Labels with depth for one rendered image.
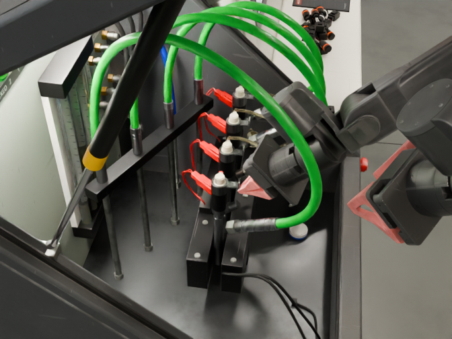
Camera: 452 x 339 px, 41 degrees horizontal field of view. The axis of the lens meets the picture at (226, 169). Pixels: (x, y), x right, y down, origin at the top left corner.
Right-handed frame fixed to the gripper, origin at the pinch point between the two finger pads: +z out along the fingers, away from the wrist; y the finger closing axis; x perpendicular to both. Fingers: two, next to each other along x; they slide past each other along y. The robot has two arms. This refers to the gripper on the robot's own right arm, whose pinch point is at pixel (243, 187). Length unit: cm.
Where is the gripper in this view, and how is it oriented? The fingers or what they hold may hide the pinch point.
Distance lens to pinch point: 99.1
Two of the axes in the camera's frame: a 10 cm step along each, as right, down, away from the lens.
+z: -6.2, 3.4, 7.1
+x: -3.9, 6.5, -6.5
